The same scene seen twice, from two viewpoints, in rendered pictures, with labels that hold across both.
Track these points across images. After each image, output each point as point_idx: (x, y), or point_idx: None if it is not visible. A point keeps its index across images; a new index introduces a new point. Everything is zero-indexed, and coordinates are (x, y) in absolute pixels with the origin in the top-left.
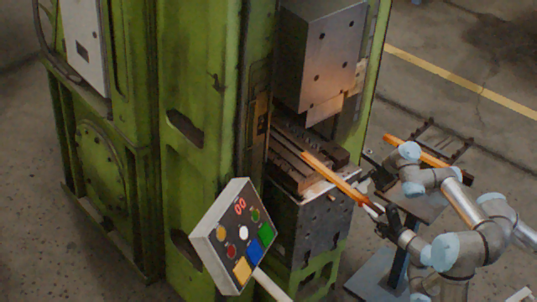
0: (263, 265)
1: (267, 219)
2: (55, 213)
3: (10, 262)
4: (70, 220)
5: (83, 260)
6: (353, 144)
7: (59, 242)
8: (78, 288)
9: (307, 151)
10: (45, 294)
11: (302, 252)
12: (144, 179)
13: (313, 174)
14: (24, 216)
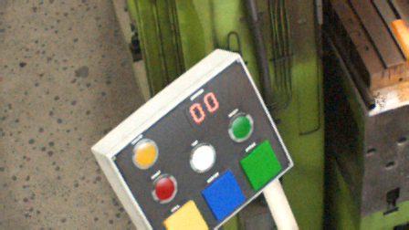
0: (338, 188)
1: (271, 136)
2: (80, 16)
3: (0, 81)
4: (96, 30)
5: (89, 99)
6: None
7: (68, 64)
8: (68, 144)
9: (406, 20)
10: (26, 141)
11: (382, 191)
12: (148, 3)
13: (402, 64)
14: (40, 15)
